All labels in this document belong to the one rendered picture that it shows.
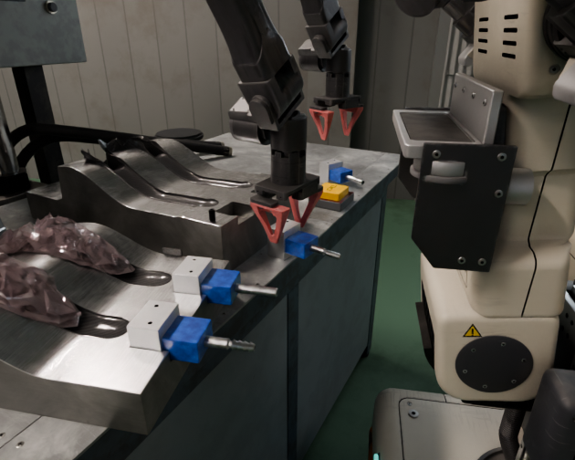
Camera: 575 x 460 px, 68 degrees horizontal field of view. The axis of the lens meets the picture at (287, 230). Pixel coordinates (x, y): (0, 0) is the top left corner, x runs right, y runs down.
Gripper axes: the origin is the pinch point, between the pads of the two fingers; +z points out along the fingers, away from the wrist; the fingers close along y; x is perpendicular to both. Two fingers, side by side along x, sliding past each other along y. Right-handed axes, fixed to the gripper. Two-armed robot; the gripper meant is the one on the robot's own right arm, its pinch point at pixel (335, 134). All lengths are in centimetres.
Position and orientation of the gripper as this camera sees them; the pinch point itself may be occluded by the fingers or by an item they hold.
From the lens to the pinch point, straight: 110.2
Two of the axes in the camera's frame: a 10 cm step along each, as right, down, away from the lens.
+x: 6.2, 3.3, -7.1
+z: 0.0, 9.1, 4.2
